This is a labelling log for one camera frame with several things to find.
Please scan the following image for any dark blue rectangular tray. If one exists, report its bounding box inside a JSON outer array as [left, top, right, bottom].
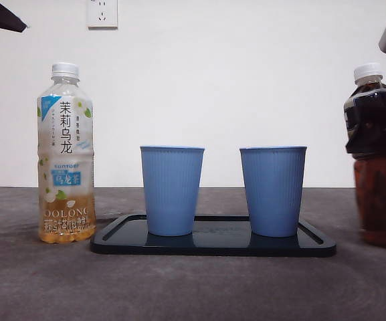
[[90, 214, 337, 258]]

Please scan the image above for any pale jasmine oolong tea bottle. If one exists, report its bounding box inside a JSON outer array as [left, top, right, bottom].
[[37, 62, 97, 244]]

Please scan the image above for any dark oolong tea bottle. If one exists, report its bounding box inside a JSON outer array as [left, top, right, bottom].
[[343, 62, 386, 250]]

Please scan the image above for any white wall socket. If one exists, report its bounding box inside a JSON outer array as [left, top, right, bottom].
[[87, 0, 118, 29]]

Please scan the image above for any blue ribbed plastic cup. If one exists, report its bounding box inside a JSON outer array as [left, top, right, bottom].
[[139, 145, 205, 237], [238, 145, 308, 238]]

